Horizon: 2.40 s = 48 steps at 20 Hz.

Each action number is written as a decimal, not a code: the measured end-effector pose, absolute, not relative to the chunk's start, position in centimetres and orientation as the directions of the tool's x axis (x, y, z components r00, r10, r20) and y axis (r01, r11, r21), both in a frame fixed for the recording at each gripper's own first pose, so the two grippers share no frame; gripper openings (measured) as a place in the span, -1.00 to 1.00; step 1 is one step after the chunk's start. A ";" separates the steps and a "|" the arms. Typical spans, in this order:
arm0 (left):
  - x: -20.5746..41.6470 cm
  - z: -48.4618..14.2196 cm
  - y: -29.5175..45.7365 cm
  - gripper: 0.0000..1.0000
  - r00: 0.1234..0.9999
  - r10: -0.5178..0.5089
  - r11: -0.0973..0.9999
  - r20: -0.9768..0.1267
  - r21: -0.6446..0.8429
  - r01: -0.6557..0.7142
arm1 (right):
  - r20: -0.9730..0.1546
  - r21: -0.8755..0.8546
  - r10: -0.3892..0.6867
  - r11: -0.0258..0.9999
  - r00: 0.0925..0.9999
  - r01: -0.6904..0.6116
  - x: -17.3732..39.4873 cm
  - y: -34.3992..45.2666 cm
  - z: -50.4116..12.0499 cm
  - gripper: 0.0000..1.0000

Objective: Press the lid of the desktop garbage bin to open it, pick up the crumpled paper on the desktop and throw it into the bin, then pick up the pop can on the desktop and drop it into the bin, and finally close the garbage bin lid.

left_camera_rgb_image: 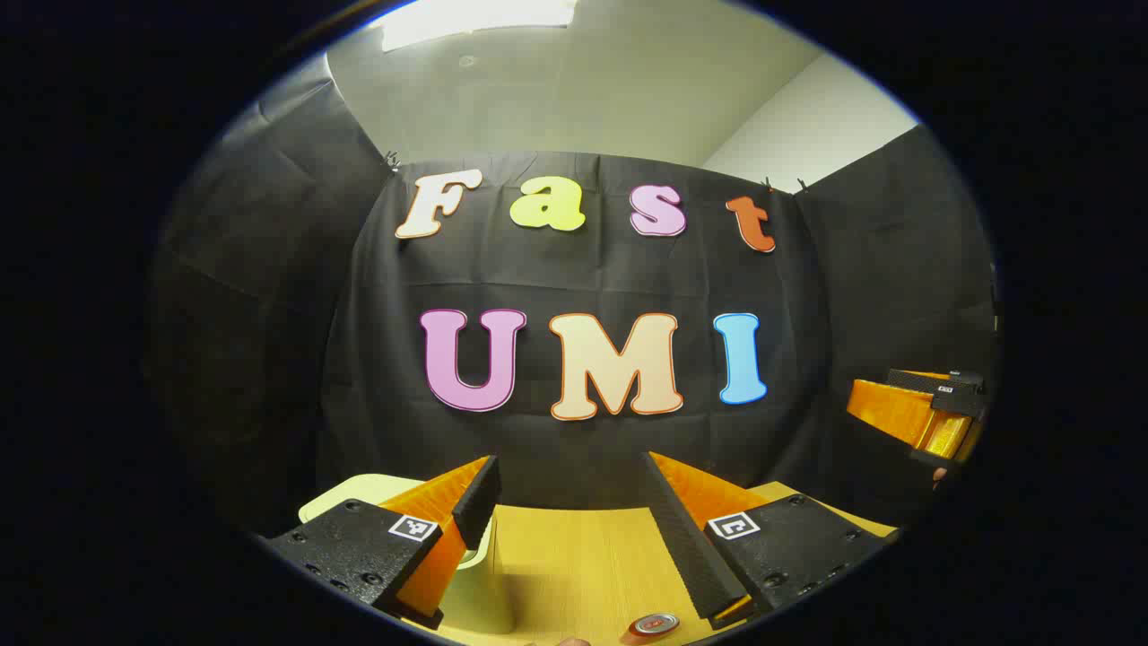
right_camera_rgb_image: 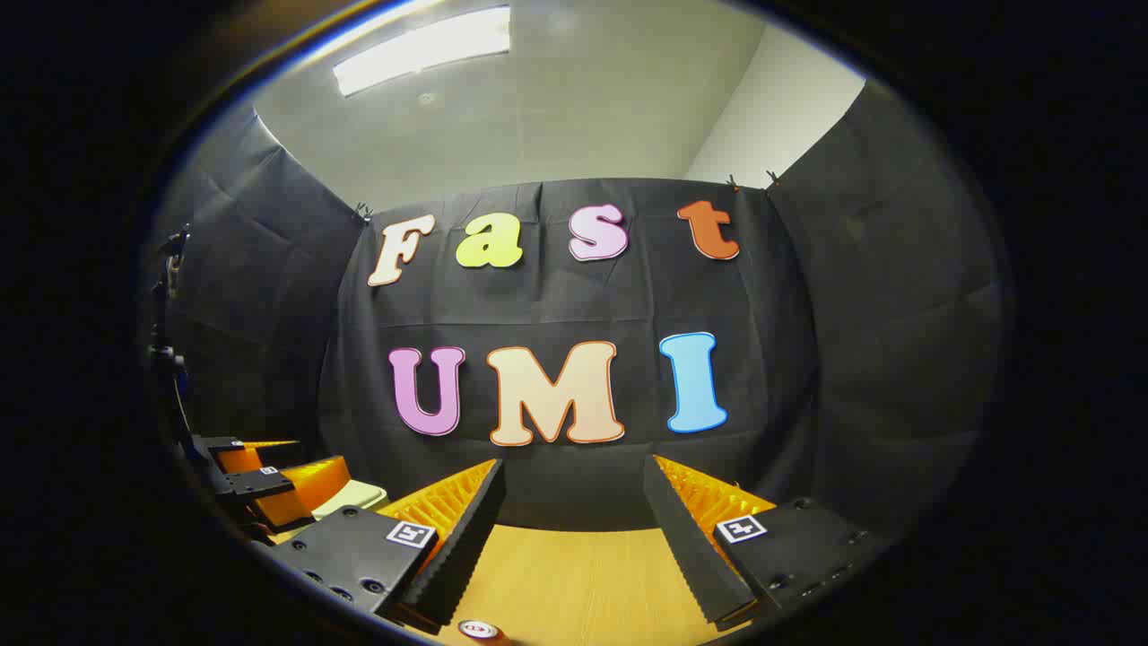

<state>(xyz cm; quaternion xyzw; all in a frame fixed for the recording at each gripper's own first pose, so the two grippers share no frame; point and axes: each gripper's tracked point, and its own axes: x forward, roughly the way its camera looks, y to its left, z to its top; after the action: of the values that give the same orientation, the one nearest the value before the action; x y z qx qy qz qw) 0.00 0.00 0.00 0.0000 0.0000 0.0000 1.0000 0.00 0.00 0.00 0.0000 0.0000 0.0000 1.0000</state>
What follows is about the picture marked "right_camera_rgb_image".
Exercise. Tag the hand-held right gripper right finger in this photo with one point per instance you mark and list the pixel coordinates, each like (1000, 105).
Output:
(686, 547)

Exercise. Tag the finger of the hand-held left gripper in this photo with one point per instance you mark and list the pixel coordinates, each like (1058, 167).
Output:
(300, 493)
(260, 456)

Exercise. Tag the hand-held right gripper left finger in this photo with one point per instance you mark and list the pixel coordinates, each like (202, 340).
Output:
(462, 547)

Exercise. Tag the green desktop garbage bin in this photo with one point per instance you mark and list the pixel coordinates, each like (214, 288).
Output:
(354, 498)

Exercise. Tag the red pop can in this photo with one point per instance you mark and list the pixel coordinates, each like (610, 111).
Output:
(480, 631)

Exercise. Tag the wooden desktop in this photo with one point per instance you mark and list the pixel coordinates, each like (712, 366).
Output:
(574, 583)

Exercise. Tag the black backdrop cloth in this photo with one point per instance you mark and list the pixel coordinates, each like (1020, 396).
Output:
(556, 305)

